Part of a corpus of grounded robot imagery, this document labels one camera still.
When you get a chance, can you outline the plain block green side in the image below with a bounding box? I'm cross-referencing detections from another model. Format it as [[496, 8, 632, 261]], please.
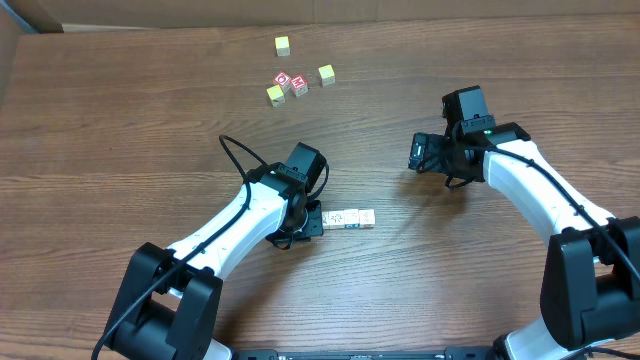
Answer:
[[358, 209, 376, 228]]

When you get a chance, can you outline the plain block blue side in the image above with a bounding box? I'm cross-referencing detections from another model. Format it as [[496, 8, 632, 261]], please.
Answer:
[[322, 211, 330, 230]]

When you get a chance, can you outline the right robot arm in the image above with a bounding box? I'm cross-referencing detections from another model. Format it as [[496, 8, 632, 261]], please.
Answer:
[[408, 86, 639, 359]]

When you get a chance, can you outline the red letter M block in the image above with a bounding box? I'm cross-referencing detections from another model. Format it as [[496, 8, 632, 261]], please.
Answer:
[[290, 74, 308, 97]]

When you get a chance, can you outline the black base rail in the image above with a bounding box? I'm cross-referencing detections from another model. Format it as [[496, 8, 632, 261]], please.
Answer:
[[231, 346, 502, 360]]

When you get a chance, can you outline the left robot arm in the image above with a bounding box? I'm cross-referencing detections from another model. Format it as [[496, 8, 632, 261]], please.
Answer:
[[92, 143, 329, 360]]

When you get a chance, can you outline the right yellow wooden block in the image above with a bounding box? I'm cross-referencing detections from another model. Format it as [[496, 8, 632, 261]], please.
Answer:
[[318, 64, 336, 87]]

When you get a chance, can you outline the left yellow wooden block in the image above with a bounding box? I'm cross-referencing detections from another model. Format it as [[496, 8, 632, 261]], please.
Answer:
[[267, 85, 286, 107]]

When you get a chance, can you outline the red circle wooden block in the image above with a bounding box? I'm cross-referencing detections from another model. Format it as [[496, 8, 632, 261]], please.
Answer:
[[273, 72, 291, 93]]

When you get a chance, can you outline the far yellow wooden block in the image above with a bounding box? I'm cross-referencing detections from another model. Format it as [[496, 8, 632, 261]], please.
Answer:
[[274, 36, 291, 57]]

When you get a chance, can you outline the plain block yellow side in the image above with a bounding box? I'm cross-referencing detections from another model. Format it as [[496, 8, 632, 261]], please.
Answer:
[[343, 209, 360, 228]]

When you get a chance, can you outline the yellow wooden block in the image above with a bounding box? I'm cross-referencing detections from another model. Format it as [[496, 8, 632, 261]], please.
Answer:
[[267, 85, 286, 107], [274, 36, 291, 57], [318, 64, 336, 87]]

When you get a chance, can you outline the green framed wooden block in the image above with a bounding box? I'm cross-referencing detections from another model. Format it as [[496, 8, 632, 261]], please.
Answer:
[[328, 210, 346, 229]]

